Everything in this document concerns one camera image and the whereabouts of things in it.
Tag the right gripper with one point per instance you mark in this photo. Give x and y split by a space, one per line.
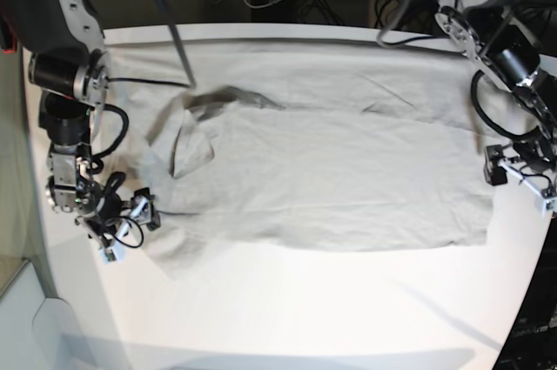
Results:
113 222

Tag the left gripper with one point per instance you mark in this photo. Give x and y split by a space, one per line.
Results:
522 162

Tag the beige t-shirt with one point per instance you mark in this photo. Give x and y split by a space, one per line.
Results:
325 147

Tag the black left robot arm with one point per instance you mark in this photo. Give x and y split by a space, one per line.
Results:
490 34

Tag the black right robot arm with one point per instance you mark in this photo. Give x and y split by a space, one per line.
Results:
70 65

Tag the white cabinet corner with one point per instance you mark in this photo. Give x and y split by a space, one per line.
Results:
38 332

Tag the red black clamp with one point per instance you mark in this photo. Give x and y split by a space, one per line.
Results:
8 42

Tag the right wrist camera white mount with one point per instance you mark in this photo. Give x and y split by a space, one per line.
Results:
115 250

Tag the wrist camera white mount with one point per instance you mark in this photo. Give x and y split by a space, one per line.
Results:
546 202
115 250

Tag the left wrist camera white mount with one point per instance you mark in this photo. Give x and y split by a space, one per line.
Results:
546 202

